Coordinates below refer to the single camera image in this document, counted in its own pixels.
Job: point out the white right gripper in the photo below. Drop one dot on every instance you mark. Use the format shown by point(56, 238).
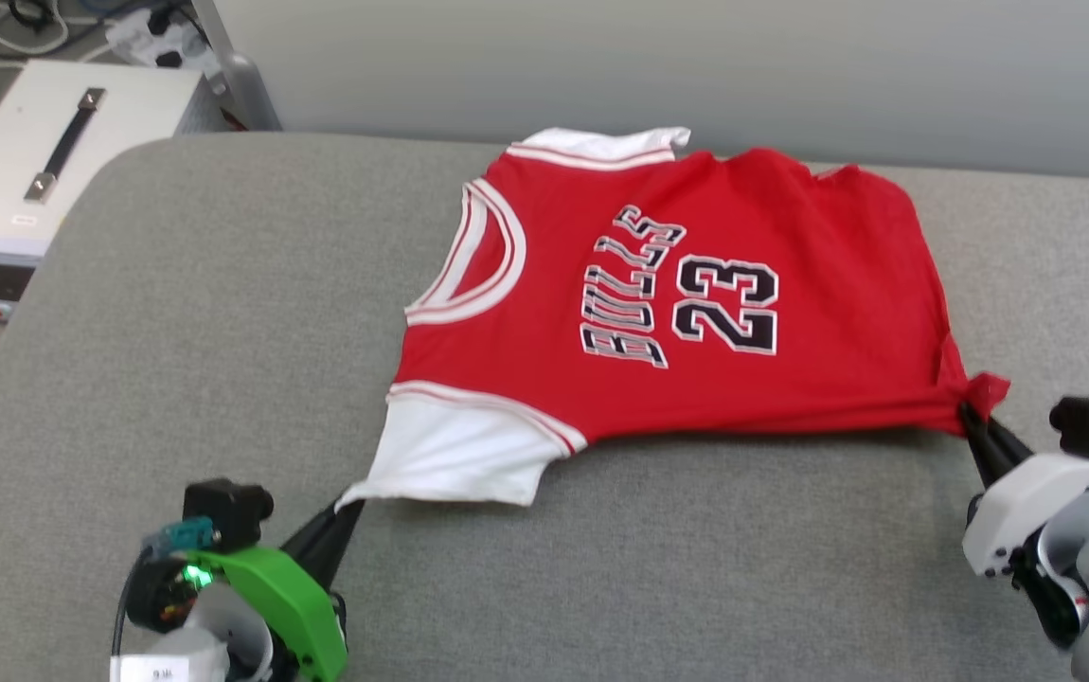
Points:
point(1027, 502)

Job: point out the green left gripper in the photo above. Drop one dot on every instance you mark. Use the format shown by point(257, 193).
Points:
point(294, 606)

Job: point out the red white basketball jersey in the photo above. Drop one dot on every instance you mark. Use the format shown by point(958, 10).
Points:
point(791, 379)

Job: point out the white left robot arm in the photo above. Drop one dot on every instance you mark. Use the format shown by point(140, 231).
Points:
point(194, 644)

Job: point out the large white power strip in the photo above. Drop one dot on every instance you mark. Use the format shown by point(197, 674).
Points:
point(142, 38)

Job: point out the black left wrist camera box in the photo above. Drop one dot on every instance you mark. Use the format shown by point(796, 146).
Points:
point(223, 507)

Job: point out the teal left camera connector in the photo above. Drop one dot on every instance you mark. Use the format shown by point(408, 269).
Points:
point(180, 537)

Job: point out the grey partition frame post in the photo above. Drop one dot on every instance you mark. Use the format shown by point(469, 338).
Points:
point(251, 95)

